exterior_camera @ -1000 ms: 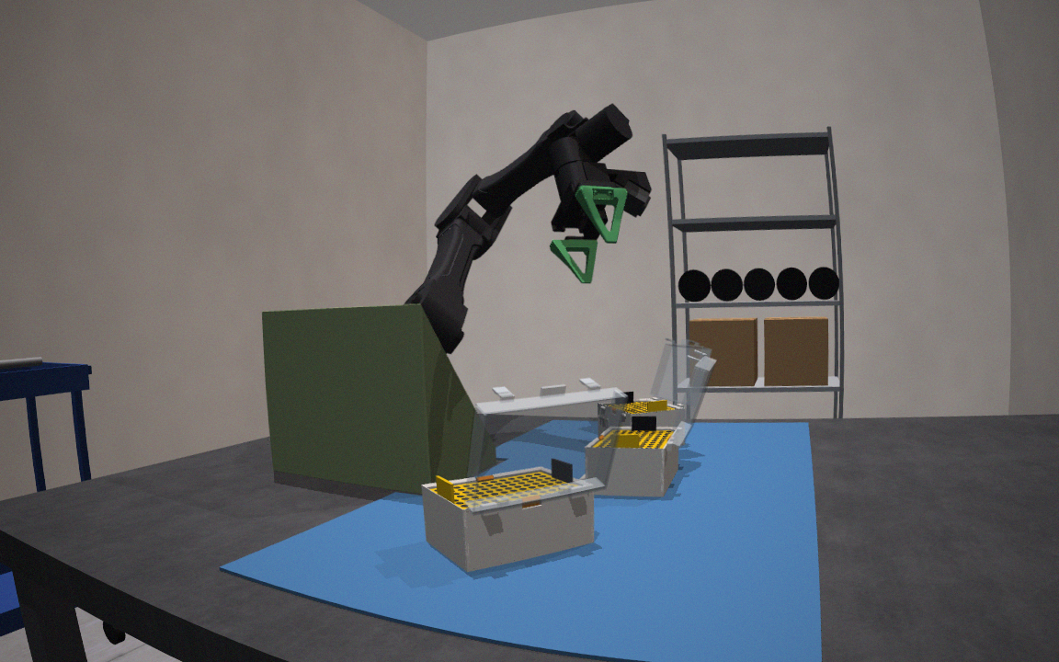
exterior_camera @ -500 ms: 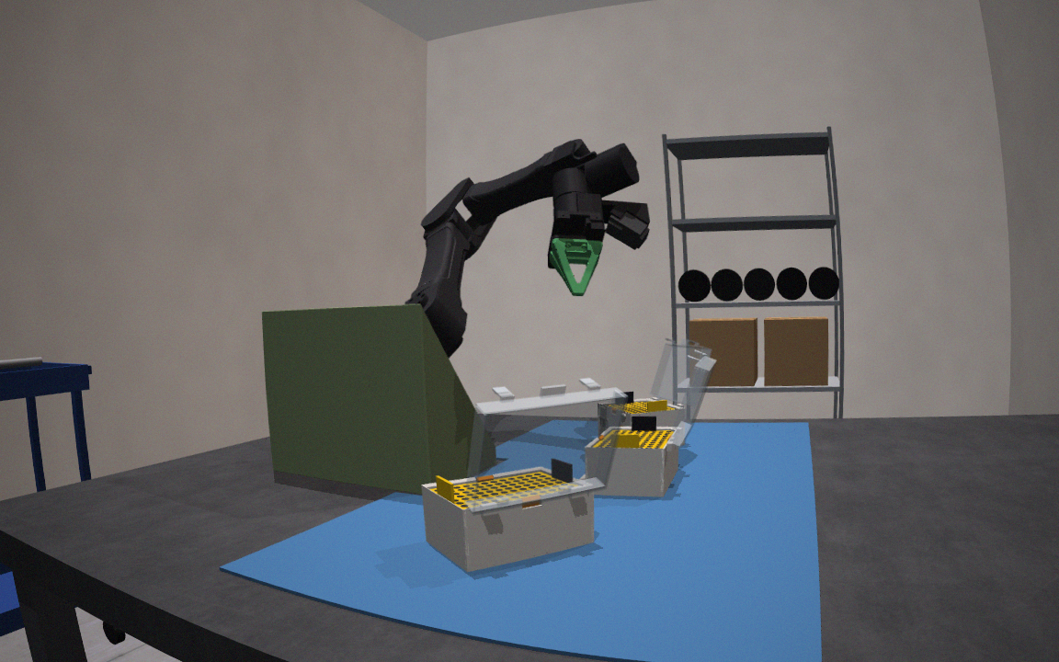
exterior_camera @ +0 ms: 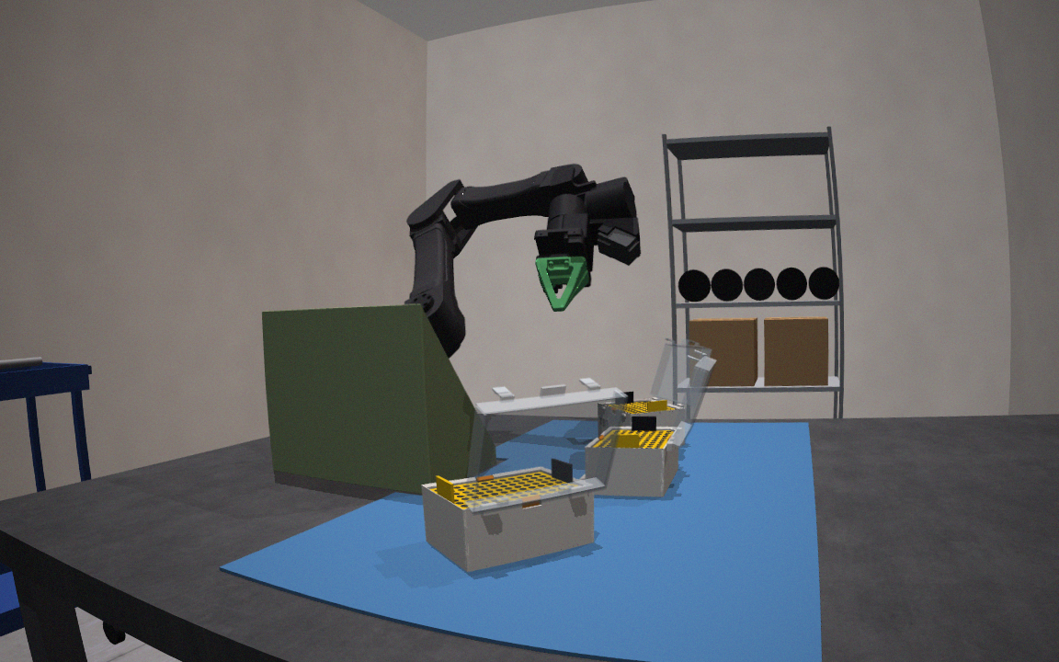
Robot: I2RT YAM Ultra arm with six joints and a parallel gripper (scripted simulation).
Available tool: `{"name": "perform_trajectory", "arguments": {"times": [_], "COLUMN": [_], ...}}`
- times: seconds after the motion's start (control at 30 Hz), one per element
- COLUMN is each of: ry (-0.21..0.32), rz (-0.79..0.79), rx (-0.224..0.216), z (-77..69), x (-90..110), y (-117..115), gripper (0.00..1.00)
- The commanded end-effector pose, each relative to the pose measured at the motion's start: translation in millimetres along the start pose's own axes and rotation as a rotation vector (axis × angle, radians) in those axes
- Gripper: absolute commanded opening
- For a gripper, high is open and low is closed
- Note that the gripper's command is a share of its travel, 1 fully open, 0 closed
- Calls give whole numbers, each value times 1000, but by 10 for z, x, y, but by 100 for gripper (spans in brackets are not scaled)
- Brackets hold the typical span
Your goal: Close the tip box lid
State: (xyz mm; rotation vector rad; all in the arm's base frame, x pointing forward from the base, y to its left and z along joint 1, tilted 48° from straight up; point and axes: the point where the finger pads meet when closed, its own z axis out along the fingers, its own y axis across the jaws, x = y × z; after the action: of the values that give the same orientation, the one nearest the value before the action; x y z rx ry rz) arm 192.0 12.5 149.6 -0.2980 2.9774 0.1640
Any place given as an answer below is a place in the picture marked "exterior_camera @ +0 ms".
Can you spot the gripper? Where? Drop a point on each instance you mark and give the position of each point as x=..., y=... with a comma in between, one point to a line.
x=569, y=268

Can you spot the blue bench mat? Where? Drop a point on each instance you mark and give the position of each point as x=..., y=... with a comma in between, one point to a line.
x=723, y=568

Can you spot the yellow pipette tip rack plate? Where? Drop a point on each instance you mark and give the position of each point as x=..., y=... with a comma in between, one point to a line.
x=644, y=407
x=646, y=435
x=453, y=493

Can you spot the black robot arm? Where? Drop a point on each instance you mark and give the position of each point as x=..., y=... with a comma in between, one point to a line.
x=612, y=224

